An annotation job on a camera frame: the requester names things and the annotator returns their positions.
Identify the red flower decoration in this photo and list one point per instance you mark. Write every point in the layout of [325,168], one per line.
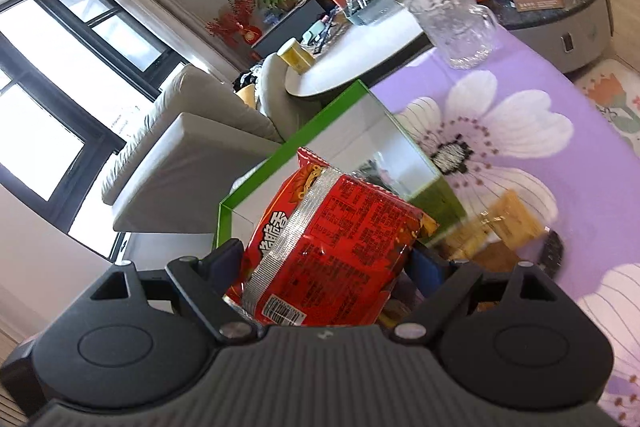
[235,14]

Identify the black framed window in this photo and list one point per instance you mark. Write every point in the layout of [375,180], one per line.
[50,132]

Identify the yellow cushion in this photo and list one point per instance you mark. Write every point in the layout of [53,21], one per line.
[246,96]

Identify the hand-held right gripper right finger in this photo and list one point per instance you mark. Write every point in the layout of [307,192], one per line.
[427,268]

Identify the floral floor mat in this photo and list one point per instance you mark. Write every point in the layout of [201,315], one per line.
[615,97]

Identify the dark patterned cloth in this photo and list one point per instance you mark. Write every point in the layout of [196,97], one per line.
[247,77]

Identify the red snack packet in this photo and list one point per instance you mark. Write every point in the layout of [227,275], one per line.
[325,247]

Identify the teal pouch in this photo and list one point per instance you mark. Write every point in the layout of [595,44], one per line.
[315,32]

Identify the green cardboard box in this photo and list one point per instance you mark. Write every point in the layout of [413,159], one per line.
[350,132]

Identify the yellow snack packet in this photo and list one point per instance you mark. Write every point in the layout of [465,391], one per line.
[465,242]
[512,217]

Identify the clear glass mug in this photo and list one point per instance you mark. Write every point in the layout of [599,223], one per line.
[450,27]

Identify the purple floral tablecloth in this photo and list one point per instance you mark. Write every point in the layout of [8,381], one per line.
[575,207]

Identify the beige curtain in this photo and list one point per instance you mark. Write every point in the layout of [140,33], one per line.
[150,2]

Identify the round white table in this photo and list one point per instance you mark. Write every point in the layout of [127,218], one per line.
[350,62]

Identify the beige armchair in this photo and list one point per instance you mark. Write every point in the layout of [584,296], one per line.
[200,157]

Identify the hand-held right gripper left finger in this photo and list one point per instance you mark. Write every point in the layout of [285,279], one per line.
[226,259]

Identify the grey-blue tray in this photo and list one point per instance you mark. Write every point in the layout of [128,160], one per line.
[375,12]

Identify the yellow tin can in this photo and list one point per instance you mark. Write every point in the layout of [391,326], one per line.
[295,57]

